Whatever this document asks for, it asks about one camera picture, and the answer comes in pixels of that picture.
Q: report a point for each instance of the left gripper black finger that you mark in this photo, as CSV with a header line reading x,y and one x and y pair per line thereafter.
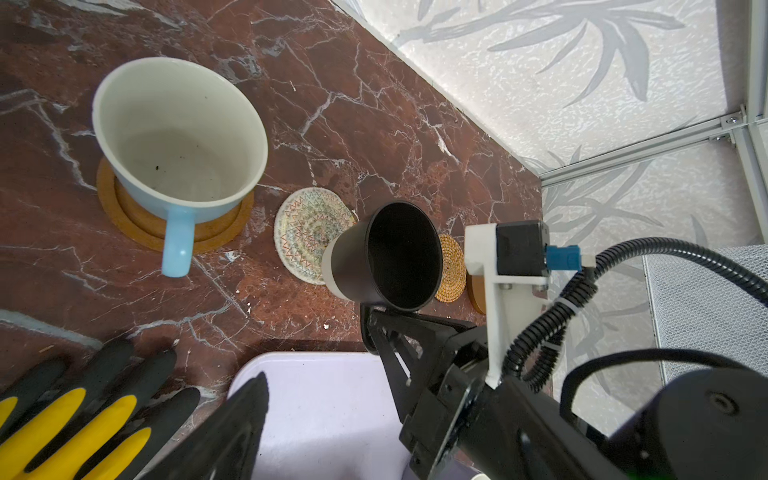
x,y
226,445

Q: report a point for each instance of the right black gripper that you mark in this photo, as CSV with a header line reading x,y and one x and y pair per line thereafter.
x,y
435,368

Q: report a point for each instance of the tan woven rattan coaster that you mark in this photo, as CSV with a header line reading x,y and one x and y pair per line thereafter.
x,y
453,278

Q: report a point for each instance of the black mug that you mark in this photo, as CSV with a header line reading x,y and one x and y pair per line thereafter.
x,y
393,259

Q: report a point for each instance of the brown wooden coaster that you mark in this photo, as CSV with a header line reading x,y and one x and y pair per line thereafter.
x,y
476,293
148,230

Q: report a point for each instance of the white woven spiral coaster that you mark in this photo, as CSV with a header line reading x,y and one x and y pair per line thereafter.
x,y
305,224

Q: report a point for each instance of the white mug blue outside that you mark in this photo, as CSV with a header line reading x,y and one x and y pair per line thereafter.
x,y
185,143

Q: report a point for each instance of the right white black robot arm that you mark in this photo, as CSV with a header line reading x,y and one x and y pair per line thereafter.
x,y
710,423

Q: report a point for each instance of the lavender plastic tray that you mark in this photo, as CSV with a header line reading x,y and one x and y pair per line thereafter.
x,y
331,415

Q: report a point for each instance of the yellow black work glove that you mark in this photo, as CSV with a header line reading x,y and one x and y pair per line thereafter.
x,y
105,422

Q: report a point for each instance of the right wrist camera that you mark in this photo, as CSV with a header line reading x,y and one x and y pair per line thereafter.
x,y
515,261

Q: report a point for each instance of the white wire mesh basket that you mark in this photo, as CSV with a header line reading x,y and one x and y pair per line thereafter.
x,y
693,308

